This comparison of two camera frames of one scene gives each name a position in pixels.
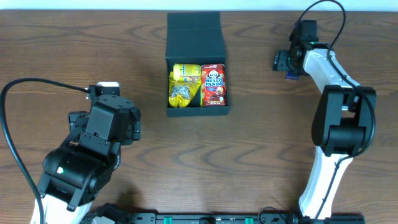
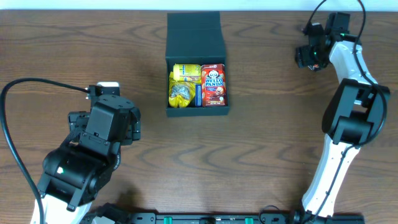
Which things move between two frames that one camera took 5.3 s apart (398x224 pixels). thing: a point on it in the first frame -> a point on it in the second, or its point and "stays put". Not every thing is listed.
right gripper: x=278 y=60 -> x=302 y=56
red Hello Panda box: x=213 y=84 stays put
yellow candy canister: x=186 y=72 stays put
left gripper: x=73 y=121 stays put
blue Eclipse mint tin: x=290 y=76 -> x=198 y=96
